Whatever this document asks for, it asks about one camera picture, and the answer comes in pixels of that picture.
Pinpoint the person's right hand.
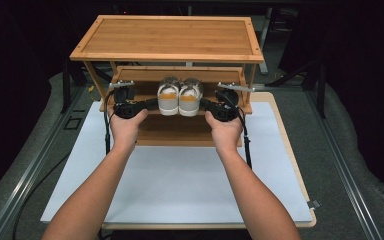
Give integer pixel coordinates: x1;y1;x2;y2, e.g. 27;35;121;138
204;110;245;154

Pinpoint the wooden shoe rack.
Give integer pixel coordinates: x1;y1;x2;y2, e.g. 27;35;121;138
69;14;265;148

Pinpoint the black floor cable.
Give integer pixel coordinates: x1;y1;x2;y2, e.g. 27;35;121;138
11;150;73;240

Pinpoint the metal stand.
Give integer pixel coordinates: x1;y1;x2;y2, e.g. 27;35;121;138
257;8;275;76

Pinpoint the person's left hand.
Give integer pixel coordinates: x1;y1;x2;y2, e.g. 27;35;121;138
108;108;150;152

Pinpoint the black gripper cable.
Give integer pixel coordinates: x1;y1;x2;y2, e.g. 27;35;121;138
103;90;116;156
237;105;253;170

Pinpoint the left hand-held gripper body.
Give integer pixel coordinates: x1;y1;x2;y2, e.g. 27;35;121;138
108;79;149;120

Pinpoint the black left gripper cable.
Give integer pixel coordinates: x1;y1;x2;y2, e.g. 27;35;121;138
103;90;116;156

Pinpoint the grey metal rail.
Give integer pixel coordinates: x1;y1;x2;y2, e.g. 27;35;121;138
303;89;384;240
0;85;93;240

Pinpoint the white sneaker with orange insole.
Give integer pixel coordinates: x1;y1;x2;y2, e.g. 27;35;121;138
157;76;182;117
178;77;204;118

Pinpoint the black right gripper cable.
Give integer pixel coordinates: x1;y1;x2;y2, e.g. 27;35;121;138
237;105;253;170

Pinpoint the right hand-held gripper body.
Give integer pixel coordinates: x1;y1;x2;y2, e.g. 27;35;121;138
209;82;256;123

